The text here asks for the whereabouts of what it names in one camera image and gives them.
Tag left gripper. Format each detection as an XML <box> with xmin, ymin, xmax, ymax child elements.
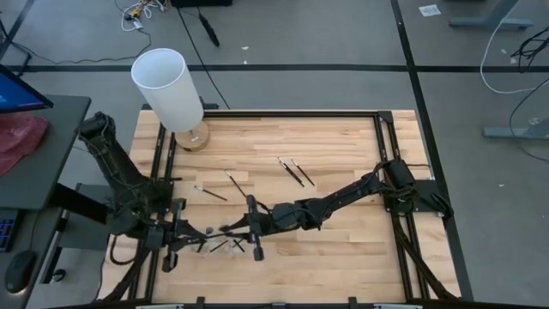
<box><xmin>148</xmin><ymin>197</ymin><xmax>209</xmax><ymax>274</ymax></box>

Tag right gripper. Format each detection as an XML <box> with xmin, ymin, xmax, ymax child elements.
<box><xmin>219</xmin><ymin>195</ymin><xmax>282</xmax><ymax>262</ymax></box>

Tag round head makeup brush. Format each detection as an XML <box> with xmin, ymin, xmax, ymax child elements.
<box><xmin>196</xmin><ymin>227</ymin><xmax>214</xmax><ymax>253</ymax></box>

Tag fluffy head makeup brush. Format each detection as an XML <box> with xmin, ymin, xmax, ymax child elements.
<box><xmin>218</xmin><ymin>223</ymin><xmax>246</xmax><ymax>253</ymax></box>

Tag clear plastic pouch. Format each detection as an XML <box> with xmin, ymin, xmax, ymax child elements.
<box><xmin>195</xmin><ymin>233</ymin><xmax>249</xmax><ymax>258</ymax></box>

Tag white shade wooden base lamp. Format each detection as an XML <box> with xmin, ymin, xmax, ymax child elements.
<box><xmin>130</xmin><ymin>47</ymin><xmax>211</xmax><ymax>152</ymax></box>

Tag black desk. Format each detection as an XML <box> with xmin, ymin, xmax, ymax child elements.
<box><xmin>0</xmin><ymin>94</ymin><xmax>92</xmax><ymax>211</ymax></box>

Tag black computer mouse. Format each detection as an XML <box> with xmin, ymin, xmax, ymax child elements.
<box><xmin>3</xmin><ymin>250</ymin><xmax>38</xmax><ymax>294</ymax></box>

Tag keyboard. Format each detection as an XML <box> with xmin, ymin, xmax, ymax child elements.
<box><xmin>0</xmin><ymin>216</ymin><xmax>17</xmax><ymax>253</ymax></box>

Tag red cloth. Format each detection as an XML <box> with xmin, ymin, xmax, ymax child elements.
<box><xmin>0</xmin><ymin>112</ymin><xmax>49</xmax><ymax>176</ymax></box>

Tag black stick-shaped plug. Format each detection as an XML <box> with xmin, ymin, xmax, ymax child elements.
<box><xmin>197</xmin><ymin>11</ymin><xmax>220</xmax><ymax>47</ymax></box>

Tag computer monitor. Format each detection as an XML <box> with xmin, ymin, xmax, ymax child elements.
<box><xmin>0</xmin><ymin>64</ymin><xmax>55</xmax><ymax>115</ymax></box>

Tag black box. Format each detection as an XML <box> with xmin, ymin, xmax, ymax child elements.
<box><xmin>170</xmin><ymin>0</ymin><xmax>233</xmax><ymax>8</ymax></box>

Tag grey desk foot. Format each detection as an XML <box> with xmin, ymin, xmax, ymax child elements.
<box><xmin>449</xmin><ymin>0</ymin><xmax>535</xmax><ymax>31</ymax></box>
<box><xmin>482</xmin><ymin>76</ymin><xmax>549</xmax><ymax>141</ymax></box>

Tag grey desk base plate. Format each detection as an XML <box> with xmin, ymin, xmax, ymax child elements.
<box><xmin>57</xmin><ymin>183</ymin><xmax>113</xmax><ymax>252</ymax></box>

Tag black aluminium table frame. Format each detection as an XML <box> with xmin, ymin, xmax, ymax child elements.
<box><xmin>97</xmin><ymin>109</ymin><xmax>475</xmax><ymax>309</ymax></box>

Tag long black floor cable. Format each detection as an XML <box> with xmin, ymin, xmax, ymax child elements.
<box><xmin>177</xmin><ymin>7</ymin><xmax>232</xmax><ymax>111</ymax></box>

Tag thin black floor cable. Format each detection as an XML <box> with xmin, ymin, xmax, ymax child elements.
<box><xmin>8</xmin><ymin>29</ymin><xmax>153</xmax><ymax>65</ymax></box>

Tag white yellow cable bundle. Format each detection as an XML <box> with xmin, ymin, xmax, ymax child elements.
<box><xmin>113</xmin><ymin>0</ymin><xmax>166</xmax><ymax>32</ymax></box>

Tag white floor cable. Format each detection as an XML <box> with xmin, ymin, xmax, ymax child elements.
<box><xmin>480</xmin><ymin>19</ymin><xmax>549</xmax><ymax>94</ymax></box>

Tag black cable bundle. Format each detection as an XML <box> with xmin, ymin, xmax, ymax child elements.
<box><xmin>510</xmin><ymin>27</ymin><xmax>549</xmax><ymax>72</ymax></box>

